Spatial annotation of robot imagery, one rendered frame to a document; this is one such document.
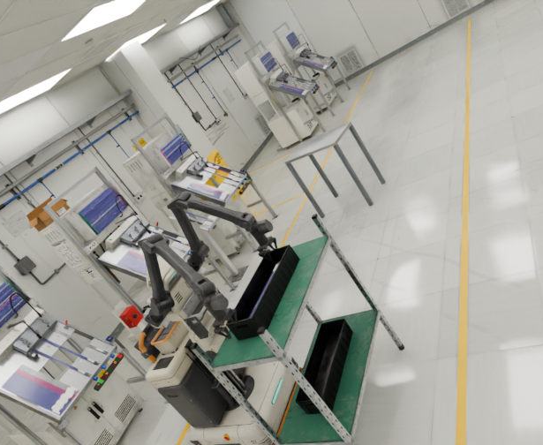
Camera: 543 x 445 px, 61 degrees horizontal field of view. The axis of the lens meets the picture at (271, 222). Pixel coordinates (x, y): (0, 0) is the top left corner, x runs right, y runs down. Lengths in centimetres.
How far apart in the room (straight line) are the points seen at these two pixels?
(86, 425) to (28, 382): 61
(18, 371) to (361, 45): 940
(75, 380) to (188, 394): 122
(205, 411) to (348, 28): 942
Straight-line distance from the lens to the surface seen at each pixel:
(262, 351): 217
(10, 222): 621
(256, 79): 870
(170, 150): 589
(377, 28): 1114
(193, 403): 308
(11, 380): 409
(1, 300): 427
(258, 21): 1180
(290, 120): 876
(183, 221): 267
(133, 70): 775
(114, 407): 447
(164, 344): 304
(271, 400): 309
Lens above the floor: 207
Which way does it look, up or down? 19 degrees down
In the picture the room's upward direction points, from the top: 35 degrees counter-clockwise
